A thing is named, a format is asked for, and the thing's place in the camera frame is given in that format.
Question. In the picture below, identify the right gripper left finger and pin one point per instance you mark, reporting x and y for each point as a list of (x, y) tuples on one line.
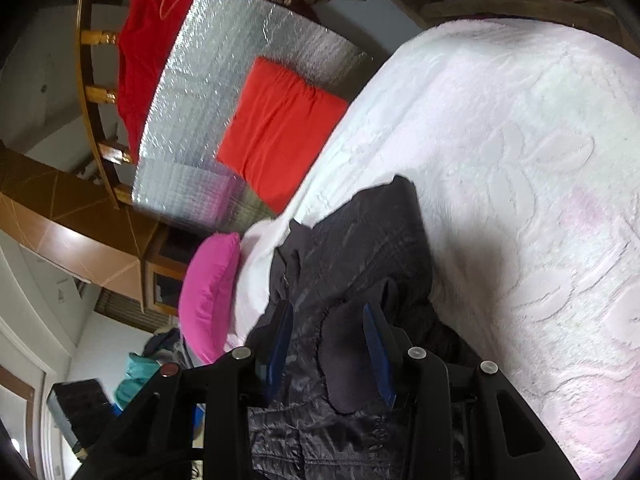
[(199, 415)]

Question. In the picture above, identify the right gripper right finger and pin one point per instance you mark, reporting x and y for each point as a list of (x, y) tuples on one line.
[(461, 422)]

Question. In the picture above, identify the black quilted puffer jacket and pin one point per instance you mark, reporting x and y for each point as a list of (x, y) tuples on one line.
[(327, 420)]

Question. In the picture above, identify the teal garment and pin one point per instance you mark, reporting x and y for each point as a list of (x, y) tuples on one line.
[(139, 370)]

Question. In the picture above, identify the magenta pillow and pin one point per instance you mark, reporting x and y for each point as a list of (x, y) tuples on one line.
[(205, 302)]

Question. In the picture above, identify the black box on floor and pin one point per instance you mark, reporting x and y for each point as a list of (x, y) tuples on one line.
[(82, 412)]

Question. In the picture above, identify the silver foil insulation mat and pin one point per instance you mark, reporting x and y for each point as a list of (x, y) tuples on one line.
[(178, 178)]

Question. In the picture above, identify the wooden curved pillar cabinet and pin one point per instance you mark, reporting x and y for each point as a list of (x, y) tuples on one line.
[(74, 224)]

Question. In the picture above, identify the wooden stair railing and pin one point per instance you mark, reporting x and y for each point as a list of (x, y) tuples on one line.
[(107, 153)]

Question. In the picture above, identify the white embossed bed blanket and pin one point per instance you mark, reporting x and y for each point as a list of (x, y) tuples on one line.
[(522, 139)]

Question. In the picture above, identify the red square cushion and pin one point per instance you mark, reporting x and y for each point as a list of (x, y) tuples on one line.
[(278, 130)]

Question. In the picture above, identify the red cloth on railing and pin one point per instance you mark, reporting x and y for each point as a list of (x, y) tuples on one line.
[(144, 44)]

